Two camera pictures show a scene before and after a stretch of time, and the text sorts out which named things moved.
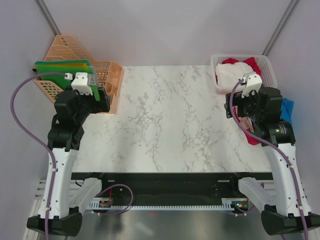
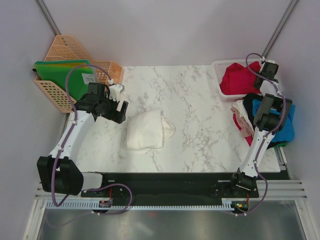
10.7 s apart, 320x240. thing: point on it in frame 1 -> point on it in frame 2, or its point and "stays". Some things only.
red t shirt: [250, 60] -> [238, 80]
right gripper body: [243, 104] -> [255, 86]
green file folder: [64, 66] stays
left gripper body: [94, 106] -> [109, 107]
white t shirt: [228, 75] -> [147, 130]
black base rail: [170, 186] stays
